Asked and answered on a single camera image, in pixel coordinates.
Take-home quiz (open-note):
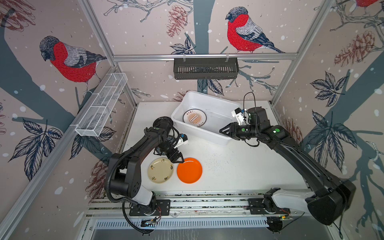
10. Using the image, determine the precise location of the white wire mesh shelf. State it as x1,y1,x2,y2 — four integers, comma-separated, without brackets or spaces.
75,73,128,137

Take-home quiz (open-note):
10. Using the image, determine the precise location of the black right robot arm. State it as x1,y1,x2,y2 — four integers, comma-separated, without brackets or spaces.
219,107,356,225

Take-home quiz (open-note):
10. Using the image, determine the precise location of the cream yellow plate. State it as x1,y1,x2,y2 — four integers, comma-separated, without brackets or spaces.
148,158,174,184

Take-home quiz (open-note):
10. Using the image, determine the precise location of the black hanging wire basket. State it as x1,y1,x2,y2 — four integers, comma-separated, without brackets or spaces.
174,58,239,80

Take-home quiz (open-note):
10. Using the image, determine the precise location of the white plate orange sunburst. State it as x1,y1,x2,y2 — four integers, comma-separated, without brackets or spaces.
183,109,207,127

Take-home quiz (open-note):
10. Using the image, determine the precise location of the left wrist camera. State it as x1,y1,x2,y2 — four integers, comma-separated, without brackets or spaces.
175,134,189,148

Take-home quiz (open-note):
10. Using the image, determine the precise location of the white plastic bin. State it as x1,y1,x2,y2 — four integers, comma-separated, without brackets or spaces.
171,91,240,146

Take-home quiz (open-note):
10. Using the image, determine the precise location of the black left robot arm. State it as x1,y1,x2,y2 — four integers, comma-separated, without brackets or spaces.
105,117,188,214

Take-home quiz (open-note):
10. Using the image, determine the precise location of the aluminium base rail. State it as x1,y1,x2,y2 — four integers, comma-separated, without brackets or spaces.
83,193,314,233

